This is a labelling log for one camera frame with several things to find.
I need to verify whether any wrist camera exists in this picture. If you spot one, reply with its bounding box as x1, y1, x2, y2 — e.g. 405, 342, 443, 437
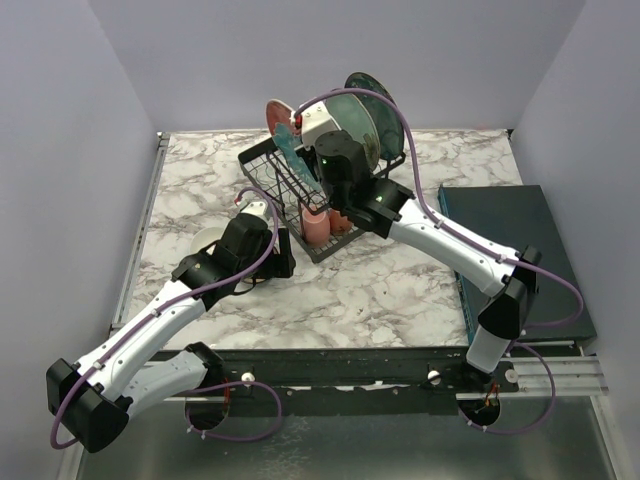
290, 101, 339, 150
237, 200, 271, 222

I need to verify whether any left aluminium rail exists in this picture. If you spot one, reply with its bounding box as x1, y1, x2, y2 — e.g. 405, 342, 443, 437
109, 132, 171, 333

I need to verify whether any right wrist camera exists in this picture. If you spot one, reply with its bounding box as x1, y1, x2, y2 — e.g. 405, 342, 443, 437
290, 101, 339, 150

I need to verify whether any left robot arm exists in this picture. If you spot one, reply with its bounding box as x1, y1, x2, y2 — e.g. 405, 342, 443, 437
46, 212, 295, 453

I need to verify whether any blue network switch box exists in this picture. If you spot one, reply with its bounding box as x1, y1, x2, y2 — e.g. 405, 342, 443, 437
438, 185, 597, 343

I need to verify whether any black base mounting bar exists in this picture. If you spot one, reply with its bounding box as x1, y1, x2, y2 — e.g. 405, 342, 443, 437
144, 344, 521, 417

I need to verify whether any dark bowl cream inside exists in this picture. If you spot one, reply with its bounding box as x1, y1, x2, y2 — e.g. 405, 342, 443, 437
241, 275, 267, 286

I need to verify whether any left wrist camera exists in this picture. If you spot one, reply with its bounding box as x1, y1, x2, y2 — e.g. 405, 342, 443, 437
237, 200, 271, 222

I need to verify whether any pink printed coffee mug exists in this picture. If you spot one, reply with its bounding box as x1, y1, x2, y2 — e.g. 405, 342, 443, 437
329, 210, 353, 236

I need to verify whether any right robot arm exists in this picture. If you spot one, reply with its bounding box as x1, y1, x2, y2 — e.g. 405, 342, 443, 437
302, 130, 541, 392

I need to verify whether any white small bowl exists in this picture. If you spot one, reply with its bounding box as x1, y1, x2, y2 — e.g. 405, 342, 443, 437
189, 227, 224, 254

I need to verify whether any blue ceramic plate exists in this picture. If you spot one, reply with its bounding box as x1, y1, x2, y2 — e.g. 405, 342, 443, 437
345, 72, 405, 161

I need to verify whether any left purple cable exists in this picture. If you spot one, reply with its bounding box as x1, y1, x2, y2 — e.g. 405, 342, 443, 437
49, 187, 280, 450

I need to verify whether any light blue floral plate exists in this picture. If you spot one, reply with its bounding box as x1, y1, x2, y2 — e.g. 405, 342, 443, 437
324, 94, 380, 171

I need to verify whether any plain pink mug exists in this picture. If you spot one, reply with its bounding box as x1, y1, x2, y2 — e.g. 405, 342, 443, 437
302, 207, 331, 248

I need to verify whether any red plate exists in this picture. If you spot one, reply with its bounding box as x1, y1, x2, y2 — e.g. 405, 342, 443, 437
264, 98, 326, 201

